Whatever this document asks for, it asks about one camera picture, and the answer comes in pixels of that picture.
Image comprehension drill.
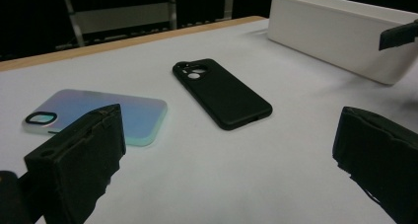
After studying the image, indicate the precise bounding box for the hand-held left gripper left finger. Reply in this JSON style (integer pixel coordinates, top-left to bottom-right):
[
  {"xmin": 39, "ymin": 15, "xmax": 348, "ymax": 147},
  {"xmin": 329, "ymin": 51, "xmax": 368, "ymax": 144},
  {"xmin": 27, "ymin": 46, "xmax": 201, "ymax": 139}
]
[{"xmin": 23, "ymin": 103, "xmax": 127, "ymax": 224}]

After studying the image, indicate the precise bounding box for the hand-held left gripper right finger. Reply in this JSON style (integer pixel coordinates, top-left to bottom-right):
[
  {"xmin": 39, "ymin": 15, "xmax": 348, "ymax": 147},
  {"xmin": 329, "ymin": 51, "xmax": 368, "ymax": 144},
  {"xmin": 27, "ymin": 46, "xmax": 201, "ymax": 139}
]
[{"xmin": 331, "ymin": 106, "xmax": 418, "ymax": 224}]

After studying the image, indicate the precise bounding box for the white rectangular plastic box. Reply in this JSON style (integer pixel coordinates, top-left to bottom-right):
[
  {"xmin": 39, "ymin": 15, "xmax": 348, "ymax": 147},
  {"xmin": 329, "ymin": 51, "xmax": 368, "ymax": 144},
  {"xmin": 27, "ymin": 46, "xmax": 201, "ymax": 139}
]
[{"xmin": 266, "ymin": 0, "xmax": 418, "ymax": 86}]

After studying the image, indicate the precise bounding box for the iridescent phone case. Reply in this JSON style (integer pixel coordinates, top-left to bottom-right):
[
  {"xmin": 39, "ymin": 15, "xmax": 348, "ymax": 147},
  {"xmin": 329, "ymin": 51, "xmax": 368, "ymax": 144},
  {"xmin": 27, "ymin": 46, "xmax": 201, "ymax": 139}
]
[{"xmin": 22, "ymin": 88, "xmax": 169, "ymax": 148}]

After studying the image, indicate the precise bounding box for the black phone case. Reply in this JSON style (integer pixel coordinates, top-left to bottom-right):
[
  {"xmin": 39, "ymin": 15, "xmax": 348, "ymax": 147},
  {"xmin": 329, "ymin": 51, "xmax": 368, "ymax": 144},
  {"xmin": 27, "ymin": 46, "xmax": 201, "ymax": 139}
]
[{"xmin": 172, "ymin": 57, "xmax": 274, "ymax": 131}]

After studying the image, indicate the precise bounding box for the grey metal stand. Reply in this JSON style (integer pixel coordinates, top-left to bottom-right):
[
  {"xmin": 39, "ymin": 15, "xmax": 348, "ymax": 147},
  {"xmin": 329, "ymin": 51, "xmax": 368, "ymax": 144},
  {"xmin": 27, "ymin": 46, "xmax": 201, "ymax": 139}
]
[{"xmin": 55, "ymin": 0, "xmax": 236, "ymax": 50}]

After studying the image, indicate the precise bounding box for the white table mat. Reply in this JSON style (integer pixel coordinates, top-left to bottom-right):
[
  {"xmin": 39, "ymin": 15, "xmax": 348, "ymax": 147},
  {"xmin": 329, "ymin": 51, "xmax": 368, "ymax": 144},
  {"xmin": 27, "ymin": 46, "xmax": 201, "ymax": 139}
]
[{"xmin": 0, "ymin": 18, "xmax": 418, "ymax": 224}]

